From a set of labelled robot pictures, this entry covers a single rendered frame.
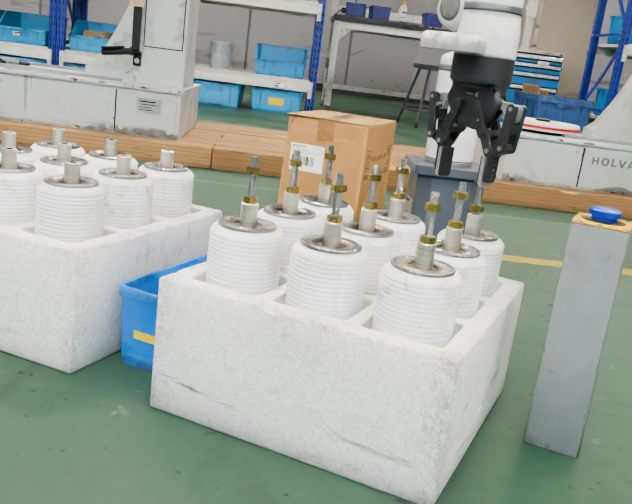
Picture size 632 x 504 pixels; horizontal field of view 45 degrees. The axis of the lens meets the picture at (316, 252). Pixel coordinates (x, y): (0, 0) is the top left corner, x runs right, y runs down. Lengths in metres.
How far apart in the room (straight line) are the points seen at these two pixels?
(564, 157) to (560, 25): 4.37
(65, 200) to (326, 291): 0.41
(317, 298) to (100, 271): 0.35
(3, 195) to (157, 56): 1.87
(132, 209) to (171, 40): 1.82
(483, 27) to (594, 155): 2.22
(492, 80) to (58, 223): 0.61
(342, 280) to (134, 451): 0.32
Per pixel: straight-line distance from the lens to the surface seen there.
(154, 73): 3.00
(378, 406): 0.87
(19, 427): 1.00
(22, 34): 5.87
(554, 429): 1.09
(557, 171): 3.10
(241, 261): 0.94
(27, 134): 2.99
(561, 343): 1.04
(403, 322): 0.86
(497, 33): 0.94
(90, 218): 1.12
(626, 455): 1.15
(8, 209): 1.19
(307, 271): 0.89
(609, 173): 3.17
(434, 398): 0.85
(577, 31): 7.45
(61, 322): 1.11
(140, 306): 1.11
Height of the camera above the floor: 0.48
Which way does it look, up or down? 15 degrees down
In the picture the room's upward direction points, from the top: 7 degrees clockwise
